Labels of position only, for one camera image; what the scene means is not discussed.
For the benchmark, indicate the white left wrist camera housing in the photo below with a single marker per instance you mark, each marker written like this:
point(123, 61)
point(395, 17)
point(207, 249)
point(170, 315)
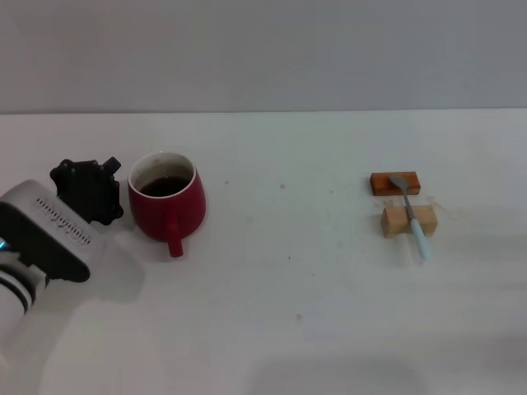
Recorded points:
point(45, 230)

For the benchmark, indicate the red ceramic coffee mug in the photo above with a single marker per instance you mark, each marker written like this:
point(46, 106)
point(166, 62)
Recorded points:
point(164, 214)

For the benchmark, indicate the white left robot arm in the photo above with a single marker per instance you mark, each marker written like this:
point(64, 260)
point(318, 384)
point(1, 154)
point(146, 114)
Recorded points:
point(10, 296)

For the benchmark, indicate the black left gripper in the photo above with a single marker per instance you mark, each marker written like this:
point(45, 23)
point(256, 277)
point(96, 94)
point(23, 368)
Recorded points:
point(88, 191)

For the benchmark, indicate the dark brown wooden block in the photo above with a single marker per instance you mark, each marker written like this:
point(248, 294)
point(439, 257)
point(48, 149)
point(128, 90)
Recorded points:
point(383, 185)

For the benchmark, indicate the light wooden spoon rest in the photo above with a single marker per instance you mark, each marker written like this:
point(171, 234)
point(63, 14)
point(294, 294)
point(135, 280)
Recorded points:
point(393, 220)

